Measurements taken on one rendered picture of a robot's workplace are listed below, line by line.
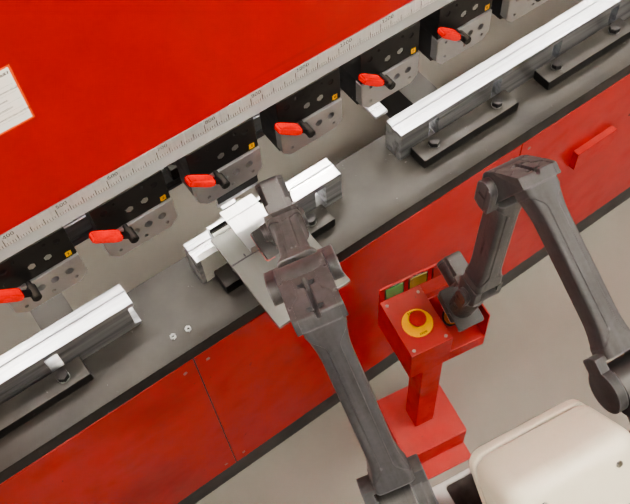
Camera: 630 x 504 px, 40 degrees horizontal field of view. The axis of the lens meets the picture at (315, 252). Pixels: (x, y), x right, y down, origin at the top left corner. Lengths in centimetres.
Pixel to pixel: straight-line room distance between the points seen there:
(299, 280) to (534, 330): 179
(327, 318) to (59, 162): 55
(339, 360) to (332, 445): 153
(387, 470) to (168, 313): 81
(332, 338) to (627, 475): 46
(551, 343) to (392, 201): 102
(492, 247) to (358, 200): 50
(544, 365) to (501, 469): 160
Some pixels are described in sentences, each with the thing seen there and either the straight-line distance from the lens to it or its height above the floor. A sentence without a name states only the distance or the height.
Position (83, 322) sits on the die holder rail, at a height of 97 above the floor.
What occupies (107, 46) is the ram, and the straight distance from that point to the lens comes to 137.
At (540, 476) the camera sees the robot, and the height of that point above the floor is 139.
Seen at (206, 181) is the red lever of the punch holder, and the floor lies 128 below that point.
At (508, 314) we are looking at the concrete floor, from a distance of 294.
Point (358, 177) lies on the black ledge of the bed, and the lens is 211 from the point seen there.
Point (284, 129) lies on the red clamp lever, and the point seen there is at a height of 130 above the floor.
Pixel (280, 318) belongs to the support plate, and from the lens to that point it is 178.
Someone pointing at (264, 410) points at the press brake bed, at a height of 32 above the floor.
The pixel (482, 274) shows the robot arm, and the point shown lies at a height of 107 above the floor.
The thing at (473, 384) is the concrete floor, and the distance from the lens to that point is 282.
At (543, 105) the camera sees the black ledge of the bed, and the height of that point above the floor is 88.
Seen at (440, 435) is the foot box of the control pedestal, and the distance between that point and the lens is 262.
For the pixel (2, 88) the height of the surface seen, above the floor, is 167.
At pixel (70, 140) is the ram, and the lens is 146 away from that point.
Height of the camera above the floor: 258
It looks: 59 degrees down
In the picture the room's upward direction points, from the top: 6 degrees counter-clockwise
